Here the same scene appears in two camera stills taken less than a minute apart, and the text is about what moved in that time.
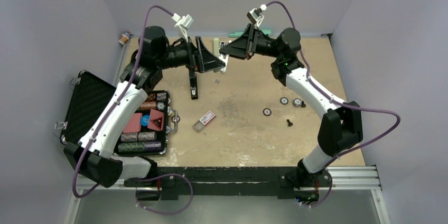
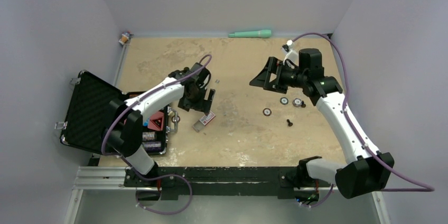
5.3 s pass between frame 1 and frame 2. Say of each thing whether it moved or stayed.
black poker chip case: stayed
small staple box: stayed
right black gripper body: moved
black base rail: stayed
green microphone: stayed
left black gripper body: moved
